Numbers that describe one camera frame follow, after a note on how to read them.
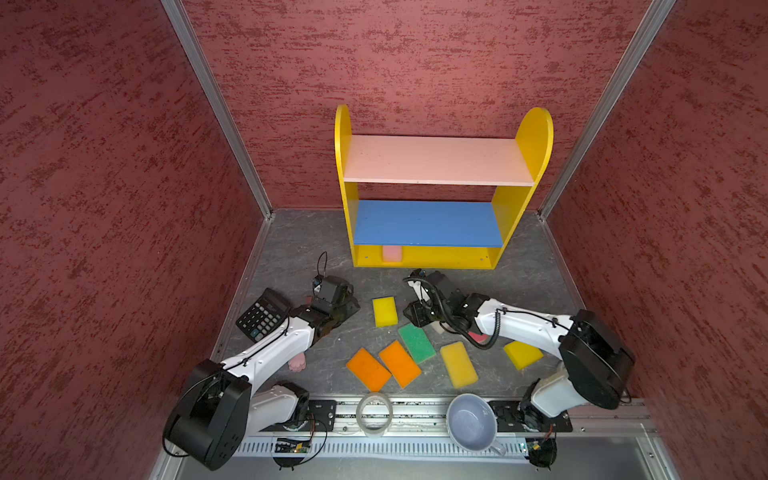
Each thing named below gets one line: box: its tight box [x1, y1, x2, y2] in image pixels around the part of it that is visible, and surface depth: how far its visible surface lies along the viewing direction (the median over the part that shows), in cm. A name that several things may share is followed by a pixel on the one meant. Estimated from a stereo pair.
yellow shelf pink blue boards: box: [334, 104, 554, 269], surface depth 85 cm
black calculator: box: [235, 287, 291, 343], surface depth 92 cm
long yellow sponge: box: [440, 341, 479, 389], surface depth 83 cm
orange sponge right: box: [379, 340, 422, 389], surface depth 83 cm
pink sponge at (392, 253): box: [382, 245, 403, 263], surface depth 106 cm
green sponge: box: [398, 323, 437, 364], surface depth 87 cm
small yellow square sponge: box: [372, 296, 399, 328], surface depth 92 cm
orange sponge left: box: [346, 347, 392, 392], surface depth 83 cm
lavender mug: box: [446, 392, 506, 456], surface depth 72 cm
